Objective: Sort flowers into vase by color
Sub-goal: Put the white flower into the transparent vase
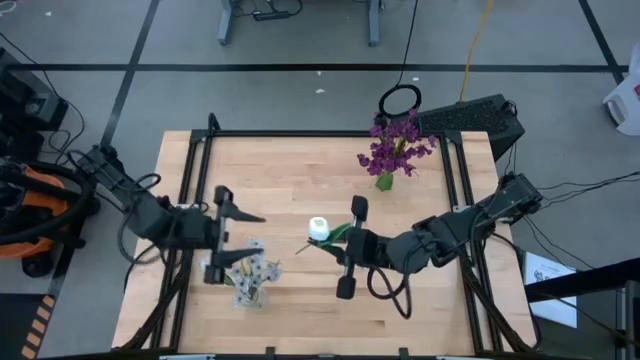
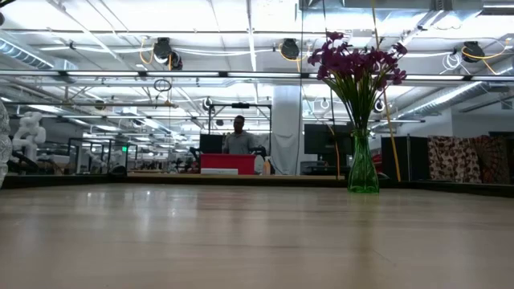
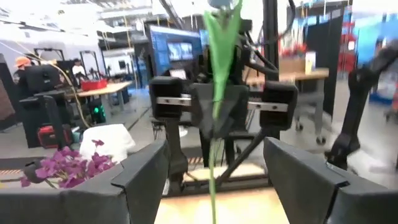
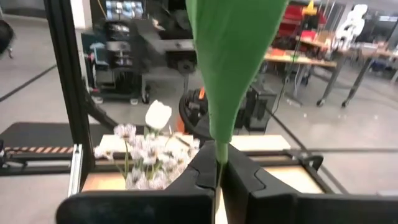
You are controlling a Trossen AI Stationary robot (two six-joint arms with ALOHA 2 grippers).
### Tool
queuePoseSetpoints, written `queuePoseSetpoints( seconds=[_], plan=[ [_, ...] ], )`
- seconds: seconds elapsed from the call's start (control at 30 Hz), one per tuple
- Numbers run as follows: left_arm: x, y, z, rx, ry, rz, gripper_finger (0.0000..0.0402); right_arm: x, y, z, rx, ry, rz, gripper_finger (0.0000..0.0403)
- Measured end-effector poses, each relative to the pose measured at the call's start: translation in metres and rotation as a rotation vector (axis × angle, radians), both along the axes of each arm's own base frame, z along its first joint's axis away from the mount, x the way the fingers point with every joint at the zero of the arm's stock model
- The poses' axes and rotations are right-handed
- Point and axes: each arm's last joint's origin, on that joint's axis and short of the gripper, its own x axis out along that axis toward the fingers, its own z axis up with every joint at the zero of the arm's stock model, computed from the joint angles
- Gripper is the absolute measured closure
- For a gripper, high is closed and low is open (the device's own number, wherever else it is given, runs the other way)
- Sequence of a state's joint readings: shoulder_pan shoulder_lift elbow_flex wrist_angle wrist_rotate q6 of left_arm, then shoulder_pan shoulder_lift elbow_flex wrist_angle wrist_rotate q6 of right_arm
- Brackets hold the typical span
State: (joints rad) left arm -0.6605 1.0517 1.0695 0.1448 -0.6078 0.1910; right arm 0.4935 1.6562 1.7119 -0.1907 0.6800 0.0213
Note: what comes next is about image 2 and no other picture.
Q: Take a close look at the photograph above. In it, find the purple artificial flower bunch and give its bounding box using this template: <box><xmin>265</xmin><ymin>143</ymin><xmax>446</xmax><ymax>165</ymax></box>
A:
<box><xmin>307</xmin><ymin>31</ymin><xmax>409</xmax><ymax>137</ymax></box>

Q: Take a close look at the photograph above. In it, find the green glass vase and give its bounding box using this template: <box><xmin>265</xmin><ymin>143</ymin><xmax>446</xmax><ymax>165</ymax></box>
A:
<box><xmin>347</xmin><ymin>128</ymin><xmax>381</xmax><ymax>194</ymax></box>

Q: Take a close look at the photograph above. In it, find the person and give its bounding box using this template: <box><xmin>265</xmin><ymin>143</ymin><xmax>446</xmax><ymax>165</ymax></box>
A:
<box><xmin>222</xmin><ymin>115</ymin><xmax>256</xmax><ymax>156</ymax></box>

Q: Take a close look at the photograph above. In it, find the red storage bin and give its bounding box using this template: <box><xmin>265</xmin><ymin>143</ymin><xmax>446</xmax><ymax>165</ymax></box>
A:
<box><xmin>199</xmin><ymin>153</ymin><xmax>257</xmax><ymax>176</ymax></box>

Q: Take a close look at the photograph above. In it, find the small black monitor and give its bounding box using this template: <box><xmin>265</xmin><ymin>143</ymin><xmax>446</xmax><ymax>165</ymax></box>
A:
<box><xmin>199</xmin><ymin>133</ymin><xmax>226</xmax><ymax>155</ymax></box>

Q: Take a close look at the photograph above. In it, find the white flat box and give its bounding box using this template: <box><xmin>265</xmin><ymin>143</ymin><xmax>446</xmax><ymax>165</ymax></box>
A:
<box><xmin>199</xmin><ymin>167</ymin><xmax>239</xmax><ymax>176</ymax></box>

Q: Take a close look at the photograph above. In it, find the large black monitor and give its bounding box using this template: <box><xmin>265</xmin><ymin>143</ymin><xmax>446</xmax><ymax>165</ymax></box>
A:
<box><xmin>304</xmin><ymin>123</ymin><xmax>355</xmax><ymax>156</ymax></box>

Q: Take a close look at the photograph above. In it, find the black cabinet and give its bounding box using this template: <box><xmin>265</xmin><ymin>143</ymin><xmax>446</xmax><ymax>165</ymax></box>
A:
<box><xmin>380</xmin><ymin>136</ymin><xmax>429</xmax><ymax>181</ymax></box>

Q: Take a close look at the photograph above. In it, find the brown patterned fabric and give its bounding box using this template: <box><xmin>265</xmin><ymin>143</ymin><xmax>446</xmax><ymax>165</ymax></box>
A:
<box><xmin>427</xmin><ymin>135</ymin><xmax>511</xmax><ymax>185</ymax></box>

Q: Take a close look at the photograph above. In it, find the white robot statue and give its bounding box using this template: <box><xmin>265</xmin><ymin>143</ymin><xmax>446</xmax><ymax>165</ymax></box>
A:
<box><xmin>10</xmin><ymin>111</ymin><xmax>47</xmax><ymax>161</ymax></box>

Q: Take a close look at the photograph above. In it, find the clear glass jar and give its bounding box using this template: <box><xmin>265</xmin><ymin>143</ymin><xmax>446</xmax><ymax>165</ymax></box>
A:
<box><xmin>0</xmin><ymin>100</ymin><xmax>13</xmax><ymax>189</ymax></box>

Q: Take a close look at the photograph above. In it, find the black metal frame stand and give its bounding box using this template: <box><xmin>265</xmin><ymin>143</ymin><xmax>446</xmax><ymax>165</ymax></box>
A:
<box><xmin>207</xmin><ymin>103</ymin><xmax>273</xmax><ymax>156</ymax></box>

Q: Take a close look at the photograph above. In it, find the thin black hanging cable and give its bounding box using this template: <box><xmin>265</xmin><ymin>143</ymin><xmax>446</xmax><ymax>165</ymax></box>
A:
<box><xmin>296</xmin><ymin>0</ymin><xmax>305</xmax><ymax>174</ymax></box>

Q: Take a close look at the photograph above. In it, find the black hanging cable with coil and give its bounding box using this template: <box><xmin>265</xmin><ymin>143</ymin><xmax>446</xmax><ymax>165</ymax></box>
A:
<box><xmin>322</xmin><ymin>0</ymin><xmax>341</xmax><ymax>177</ymax></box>

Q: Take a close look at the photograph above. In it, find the black ceiling cable reel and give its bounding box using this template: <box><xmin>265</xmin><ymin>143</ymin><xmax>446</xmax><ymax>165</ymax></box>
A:
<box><xmin>153</xmin><ymin>37</ymin><xmax>184</xmax><ymax>71</ymax></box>
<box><xmin>279</xmin><ymin>38</ymin><xmax>300</xmax><ymax>61</ymax></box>
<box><xmin>461</xmin><ymin>40</ymin><xmax>486</xmax><ymax>63</ymax></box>

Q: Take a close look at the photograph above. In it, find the yellow hanging cable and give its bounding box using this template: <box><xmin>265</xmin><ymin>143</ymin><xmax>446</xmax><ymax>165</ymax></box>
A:
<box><xmin>371</xmin><ymin>0</ymin><xmax>402</xmax><ymax>182</ymax></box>

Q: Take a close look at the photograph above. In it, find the black framed glass enclosure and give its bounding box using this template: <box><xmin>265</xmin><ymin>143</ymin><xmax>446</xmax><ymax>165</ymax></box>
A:
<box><xmin>67</xmin><ymin>137</ymin><xmax>138</xmax><ymax>174</ymax></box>

